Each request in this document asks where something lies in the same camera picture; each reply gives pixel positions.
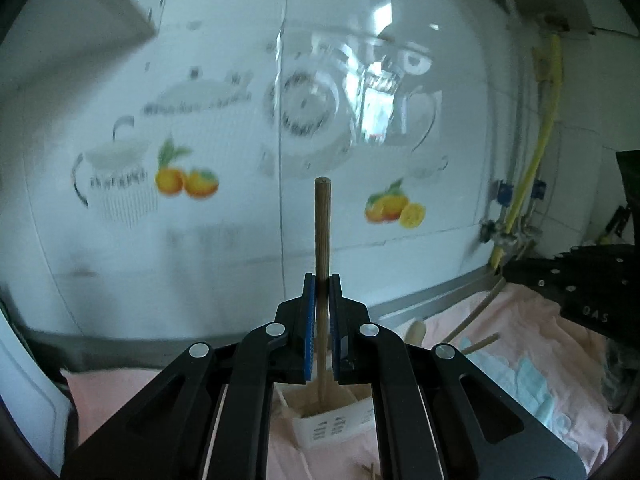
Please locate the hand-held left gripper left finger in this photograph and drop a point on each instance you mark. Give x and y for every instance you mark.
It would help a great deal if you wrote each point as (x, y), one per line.
(310, 330)

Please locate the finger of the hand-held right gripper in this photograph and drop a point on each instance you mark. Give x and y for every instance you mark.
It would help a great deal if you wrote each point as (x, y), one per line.
(555, 275)

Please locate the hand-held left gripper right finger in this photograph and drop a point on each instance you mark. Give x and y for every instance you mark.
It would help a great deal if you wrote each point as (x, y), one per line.
(337, 360)

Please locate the white utensil holder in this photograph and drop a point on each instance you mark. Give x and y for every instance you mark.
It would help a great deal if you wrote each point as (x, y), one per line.
(325, 430)

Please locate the wooden chopstick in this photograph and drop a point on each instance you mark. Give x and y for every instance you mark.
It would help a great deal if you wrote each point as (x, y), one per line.
(323, 225)
(472, 312)
(480, 344)
(369, 471)

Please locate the person's right hand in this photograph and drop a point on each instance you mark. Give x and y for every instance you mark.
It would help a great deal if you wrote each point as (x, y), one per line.
(620, 375)

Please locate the metal gas valve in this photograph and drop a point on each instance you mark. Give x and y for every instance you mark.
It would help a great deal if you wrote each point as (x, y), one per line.
(505, 240)

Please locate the pink towel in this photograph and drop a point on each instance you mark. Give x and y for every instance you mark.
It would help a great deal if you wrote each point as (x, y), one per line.
(545, 355)

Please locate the black knife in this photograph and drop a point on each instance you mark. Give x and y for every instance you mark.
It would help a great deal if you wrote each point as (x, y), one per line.
(617, 222)

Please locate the pale wooden spoon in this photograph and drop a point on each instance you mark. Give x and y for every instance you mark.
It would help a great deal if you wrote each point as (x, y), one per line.
(415, 332)

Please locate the blue pipe clip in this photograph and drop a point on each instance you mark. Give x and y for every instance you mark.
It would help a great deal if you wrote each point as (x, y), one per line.
(538, 190)
(503, 194)

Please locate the white wall cabinet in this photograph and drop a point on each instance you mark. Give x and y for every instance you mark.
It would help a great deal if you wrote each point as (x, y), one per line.
(100, 0)

